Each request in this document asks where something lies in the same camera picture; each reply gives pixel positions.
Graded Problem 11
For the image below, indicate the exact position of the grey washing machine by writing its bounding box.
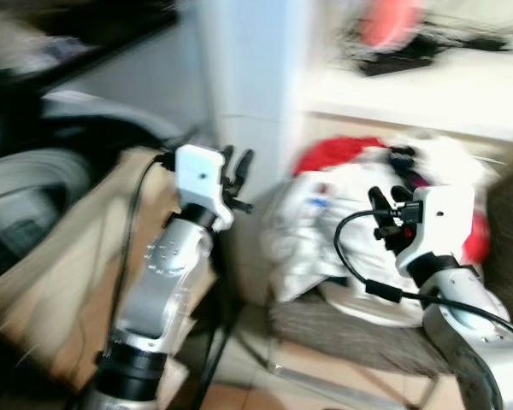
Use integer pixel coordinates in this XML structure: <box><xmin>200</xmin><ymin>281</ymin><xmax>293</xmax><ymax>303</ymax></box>
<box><xmin>0</xmin><ymin>89</ymin><xmax>191</xmax><ymax>288</ymax></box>

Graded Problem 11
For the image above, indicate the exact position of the white crumpled garment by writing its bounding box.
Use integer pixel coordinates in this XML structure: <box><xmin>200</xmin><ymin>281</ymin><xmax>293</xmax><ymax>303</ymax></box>
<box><xmin>268</xmin><ymin>135</ymin><xmax>498</xmax><ymax>302</ymax></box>

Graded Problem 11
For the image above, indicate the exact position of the red garment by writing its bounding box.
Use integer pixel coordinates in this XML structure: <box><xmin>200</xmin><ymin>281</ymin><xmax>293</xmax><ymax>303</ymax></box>
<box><xmin>294</xmin><ymin>135</ymin><xmax>387</xmax><ymax>177</ymax></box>

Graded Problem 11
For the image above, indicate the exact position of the white laundry basket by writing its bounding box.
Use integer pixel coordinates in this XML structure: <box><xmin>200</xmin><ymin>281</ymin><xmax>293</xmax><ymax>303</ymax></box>
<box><xmin>320</xmin><ymin>275</ymin><xmax>430</xmax><ymax>331</ymax></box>

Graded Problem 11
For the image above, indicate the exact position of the white shelf counter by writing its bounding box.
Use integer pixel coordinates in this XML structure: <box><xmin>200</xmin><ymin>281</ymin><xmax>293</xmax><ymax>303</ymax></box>
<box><xmin>298</xmin><ymin>41</ymin><xmax>513</xmax><ymax>144</ymax></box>

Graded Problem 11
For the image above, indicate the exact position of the dark brown fabric furniture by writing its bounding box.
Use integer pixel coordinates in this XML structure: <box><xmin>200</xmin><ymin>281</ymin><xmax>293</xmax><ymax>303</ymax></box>
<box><xmin>482</xmin><ymin>155</ymin><xmax>513</xmax><ymax>332</ymax></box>

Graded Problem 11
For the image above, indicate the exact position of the black flat device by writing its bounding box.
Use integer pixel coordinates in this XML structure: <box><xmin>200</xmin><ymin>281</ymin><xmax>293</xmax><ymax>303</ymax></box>
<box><xmin>354</xmin><ymin>34</ymin><xmax>439</xmax><ymax>79</ymax></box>

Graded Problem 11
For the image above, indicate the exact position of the pink round object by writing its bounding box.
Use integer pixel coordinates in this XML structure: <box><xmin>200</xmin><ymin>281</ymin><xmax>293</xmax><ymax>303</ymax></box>
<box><xmin>357</xmin><ymin>0</ymin><xmax>426</xmax><ymax>50</ymax></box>

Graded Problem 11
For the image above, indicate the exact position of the black table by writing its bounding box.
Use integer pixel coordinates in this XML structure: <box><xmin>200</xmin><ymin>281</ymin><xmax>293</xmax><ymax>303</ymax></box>
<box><xmin>0</xmin><ymin>0</ymin><xmax>182</xmax><ymax>97</ymax></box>

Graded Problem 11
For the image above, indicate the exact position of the brown cardboard box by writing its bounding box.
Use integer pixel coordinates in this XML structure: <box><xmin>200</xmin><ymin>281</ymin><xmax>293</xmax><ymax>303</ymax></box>
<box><xmin>0</xmin><ymin>146</ymin><xmax>233</xmax><ymax>399</ymax></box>

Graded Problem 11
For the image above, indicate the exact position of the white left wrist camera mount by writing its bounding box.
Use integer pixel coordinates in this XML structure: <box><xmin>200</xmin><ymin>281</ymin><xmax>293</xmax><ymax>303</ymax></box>
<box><xmin>174</xmin><ymin>144</ymin><xmax>235</xmax><ymax>231</ymax></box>

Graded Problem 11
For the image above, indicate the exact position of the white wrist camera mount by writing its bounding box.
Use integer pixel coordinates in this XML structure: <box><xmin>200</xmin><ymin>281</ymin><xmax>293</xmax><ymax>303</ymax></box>
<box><xmin>395</xmin><ymin>183</ymin><xmax>478</xmax><ymax>279</ymax></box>
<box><xmin>174</xmin><ymin>144</ymin><xmax>235</xmax><ymax>231</ymax></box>

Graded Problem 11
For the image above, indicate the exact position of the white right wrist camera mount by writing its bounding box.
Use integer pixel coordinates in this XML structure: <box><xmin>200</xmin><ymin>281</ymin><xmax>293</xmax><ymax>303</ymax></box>
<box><xmin>395</xmin><ymin>183</ymin><xmax>478</xmax><ymax>279</ymax></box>

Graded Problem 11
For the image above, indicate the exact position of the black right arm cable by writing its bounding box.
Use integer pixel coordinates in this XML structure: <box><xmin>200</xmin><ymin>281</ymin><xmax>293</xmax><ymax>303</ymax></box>
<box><xmin>333</xmin><ymin>208</ymin><xmax>513</xmax><ymax>349</ymax></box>

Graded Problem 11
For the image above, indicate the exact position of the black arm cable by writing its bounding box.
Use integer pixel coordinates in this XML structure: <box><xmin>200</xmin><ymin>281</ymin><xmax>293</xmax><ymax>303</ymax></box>
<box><xmin>333</xmin><ymin>208</ymin><xmax>513</xmax><ymax>349</ymax></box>
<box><xmin>109</xmin><ymin>152</ymin><xmax>177</xmax><ymax>347</ymax></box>

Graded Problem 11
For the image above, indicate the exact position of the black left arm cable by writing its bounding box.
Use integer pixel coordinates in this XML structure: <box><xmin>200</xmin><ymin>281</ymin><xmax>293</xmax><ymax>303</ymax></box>
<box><xmin>109</xmin><ymin>152</ymin><xmax>177</xmax><ymax>347</ymax></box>

